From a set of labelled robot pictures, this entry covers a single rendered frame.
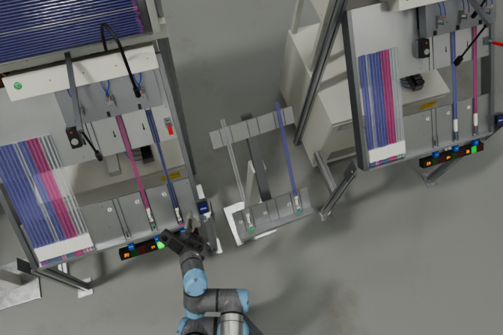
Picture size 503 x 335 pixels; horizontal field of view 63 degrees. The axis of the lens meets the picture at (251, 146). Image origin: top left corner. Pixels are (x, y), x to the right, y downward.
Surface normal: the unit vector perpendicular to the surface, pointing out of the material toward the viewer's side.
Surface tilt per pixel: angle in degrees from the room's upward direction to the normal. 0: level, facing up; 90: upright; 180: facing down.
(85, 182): 0
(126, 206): 47
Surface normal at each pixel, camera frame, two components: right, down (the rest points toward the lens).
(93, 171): 0.04, -0.44
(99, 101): 0.25, 0.32
